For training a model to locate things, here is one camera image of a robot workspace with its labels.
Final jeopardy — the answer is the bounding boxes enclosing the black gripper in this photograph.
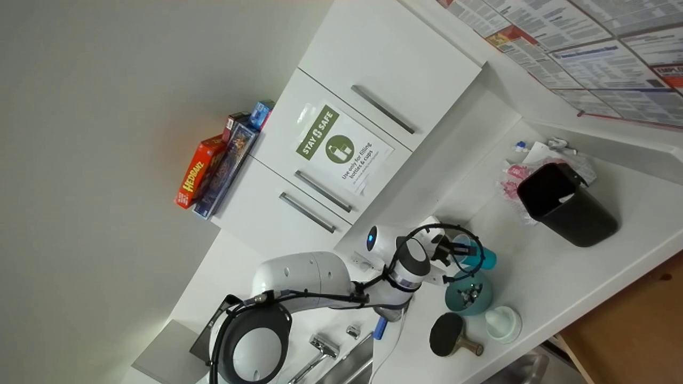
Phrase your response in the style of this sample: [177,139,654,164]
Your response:
[426,237,476,268]

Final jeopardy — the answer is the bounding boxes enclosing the teal green bowl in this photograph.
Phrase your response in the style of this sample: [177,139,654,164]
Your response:
[441,271,495,316]

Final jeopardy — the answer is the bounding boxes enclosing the clear plastic cup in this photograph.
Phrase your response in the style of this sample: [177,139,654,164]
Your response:
[484,303,524,344]

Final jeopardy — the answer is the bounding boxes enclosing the black ping-pong paddle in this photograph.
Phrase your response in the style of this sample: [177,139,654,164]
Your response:
[426,312,489,361]

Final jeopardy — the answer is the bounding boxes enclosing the pink packets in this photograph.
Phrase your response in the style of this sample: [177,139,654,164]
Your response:
[499,160,535,203]

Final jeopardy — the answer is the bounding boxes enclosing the black plastic bin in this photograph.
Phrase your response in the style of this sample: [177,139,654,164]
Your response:
[515,160,620,250]

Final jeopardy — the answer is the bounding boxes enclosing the white packets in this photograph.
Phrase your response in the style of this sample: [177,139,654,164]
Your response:
[506,137,598,185]

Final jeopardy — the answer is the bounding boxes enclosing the green and white sign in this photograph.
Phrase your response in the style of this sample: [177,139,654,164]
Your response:
[293,102,395,198]

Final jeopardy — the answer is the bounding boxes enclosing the silver faucet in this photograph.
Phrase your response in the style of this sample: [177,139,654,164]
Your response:
[306,328,345,363]

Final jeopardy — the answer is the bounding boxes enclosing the wooden drawer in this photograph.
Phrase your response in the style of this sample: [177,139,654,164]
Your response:
[559,252,683,384]

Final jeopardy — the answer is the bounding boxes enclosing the small blue box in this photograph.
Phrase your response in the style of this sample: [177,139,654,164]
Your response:
[247,97,278,135]

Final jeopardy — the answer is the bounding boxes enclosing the long blue box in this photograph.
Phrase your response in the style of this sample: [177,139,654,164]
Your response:
[189,112,262,220]

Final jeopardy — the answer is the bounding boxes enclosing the orange box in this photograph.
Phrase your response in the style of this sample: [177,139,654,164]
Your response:
[173,132,230,212]

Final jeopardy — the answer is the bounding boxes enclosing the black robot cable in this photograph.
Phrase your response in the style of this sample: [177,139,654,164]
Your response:
[348,222,486,300]

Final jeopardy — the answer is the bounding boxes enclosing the silver cabinet handle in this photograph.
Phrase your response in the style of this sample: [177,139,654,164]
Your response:
[348,81,417,137]
[293,167,356,215]
[278,189,340,234]

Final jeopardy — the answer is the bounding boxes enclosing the white wall cabinet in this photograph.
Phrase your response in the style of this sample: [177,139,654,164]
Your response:
[211,0,493,280]

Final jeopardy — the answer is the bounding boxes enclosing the large colourful wall poster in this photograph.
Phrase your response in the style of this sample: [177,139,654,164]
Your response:
[436,0,683,129]

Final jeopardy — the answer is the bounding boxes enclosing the black wall appliance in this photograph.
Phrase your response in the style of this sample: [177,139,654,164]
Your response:
[188,292,242,374]

